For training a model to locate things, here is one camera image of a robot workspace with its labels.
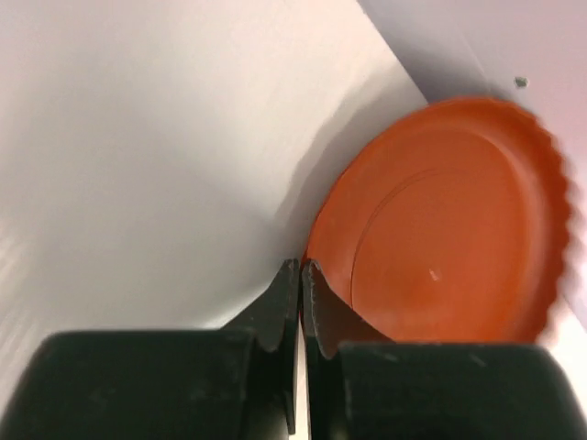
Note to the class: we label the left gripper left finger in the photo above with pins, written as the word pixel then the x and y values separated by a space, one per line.
pixel 234 382

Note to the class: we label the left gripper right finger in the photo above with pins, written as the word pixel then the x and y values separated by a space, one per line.
pixel 363 385

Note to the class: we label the orange-red plate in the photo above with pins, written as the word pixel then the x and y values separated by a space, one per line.
pixel 450 226

